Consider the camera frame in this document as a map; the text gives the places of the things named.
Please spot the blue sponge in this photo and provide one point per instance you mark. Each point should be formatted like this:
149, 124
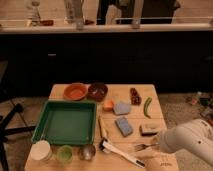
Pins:
124, 126

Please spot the wooden handled knife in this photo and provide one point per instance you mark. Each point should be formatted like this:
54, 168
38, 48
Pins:
103, 130

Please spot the white dish brush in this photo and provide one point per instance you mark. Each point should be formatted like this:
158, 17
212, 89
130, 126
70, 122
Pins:
105, 145

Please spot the green chili pepper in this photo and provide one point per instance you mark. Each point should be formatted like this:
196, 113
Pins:
146, 106

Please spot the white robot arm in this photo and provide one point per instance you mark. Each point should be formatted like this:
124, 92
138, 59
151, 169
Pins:
195, 136

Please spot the orange bowl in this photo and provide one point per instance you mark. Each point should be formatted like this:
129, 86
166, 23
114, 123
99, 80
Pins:
75, 91

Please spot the green cup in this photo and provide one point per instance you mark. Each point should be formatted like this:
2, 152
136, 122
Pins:
64, 154

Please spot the clear plastic bottle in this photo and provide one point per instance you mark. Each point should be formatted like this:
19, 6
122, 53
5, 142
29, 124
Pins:
33, 14

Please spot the green plastic tray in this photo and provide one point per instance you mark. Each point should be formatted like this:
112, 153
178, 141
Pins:
66, 123

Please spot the silver metal fork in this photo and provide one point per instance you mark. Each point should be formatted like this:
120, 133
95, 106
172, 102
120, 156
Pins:
144, 146

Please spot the grey blue cloth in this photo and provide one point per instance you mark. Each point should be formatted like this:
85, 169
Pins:
121, 108

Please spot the purple bowl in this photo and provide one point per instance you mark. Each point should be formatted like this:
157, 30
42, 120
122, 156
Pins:
97, 91

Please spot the white cup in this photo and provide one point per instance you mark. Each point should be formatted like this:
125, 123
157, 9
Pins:
41, 151

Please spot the dark red toy food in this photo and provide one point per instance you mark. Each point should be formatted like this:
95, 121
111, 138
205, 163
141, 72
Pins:
135, 97

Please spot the small metal cup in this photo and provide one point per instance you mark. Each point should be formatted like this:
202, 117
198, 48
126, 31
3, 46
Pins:
87, 152

